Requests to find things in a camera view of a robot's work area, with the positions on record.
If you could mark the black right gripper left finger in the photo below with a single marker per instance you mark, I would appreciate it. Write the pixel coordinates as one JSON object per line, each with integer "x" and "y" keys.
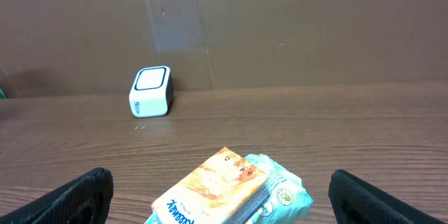
{"x": 85, "y": 199}

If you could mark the orange tissue pack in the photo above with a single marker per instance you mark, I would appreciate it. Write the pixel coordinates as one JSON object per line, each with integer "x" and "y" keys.
{"x": 226, "y": 188}

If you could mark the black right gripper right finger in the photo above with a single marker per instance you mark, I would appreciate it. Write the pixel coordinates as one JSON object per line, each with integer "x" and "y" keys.
{"x": 354, "y": 201}

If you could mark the teal wet wipes pack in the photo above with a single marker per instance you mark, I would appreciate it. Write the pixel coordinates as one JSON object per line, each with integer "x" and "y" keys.
{"x": 288, "y": 198}

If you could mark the white barcode scanner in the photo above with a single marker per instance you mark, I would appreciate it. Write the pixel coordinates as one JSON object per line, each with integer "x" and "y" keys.
{"x": 152, "y": 92}

